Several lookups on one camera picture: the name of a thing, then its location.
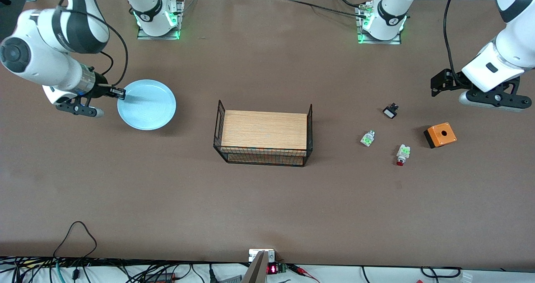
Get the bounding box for light blue plate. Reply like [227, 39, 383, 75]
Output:
[117, 79, 177, 131]

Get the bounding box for red push button switch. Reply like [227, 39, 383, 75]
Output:
[396, 144, 411, 167]

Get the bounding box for black push button white face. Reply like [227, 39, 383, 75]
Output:
[382, 103, 400, 120]

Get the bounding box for black power adapter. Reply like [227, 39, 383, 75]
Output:
[144, 273, 176, 283]

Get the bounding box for red probe lead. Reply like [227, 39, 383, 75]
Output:
[288, 264, 321, 283]

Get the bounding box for orange button enclosure box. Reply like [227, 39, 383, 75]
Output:
[423, 122, 457, 149]

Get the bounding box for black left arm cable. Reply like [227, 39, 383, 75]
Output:
[443, 0, 471, 87]

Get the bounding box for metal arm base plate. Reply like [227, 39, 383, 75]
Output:
[137, 0, 181, 41]
[357, 3, 403, 46]

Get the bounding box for black looped cable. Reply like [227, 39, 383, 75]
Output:
[53, 221, 98, 261]

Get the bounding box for black cable across table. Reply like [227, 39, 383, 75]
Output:
[284, 0, 369, 20]

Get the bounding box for black wire rack wooden shelves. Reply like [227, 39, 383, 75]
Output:
[213, 100, 313, 168]

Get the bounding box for black coiled cable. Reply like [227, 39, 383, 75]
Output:
[420, 266, 463, 279]

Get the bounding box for silver camera bracket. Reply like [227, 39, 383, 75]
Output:
[249, 249, 275, 263]

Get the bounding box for grey camera support beam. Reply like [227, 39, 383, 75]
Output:
[242, 251, 268, 283]

